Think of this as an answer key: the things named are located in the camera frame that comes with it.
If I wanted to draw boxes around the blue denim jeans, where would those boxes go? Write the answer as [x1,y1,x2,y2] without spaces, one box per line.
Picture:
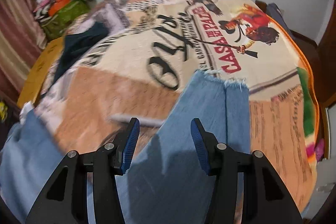
[1,71,250,223]

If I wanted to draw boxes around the dark navy folded garment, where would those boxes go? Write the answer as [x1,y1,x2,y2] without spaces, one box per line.
[52,22,109,84]

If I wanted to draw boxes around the striped maroon curtain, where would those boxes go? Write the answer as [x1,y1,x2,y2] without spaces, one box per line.
[1,0,47,102]

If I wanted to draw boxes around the dark blue cloth behind bed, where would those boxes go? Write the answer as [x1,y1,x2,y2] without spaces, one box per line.
[266,3,294,40]

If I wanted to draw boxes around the printed newspaper pattern blanket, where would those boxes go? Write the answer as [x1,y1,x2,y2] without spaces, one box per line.
[37,0,319,210]

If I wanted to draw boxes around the green bag with clutter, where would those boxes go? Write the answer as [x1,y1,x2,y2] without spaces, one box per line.
[33,0,96,41]

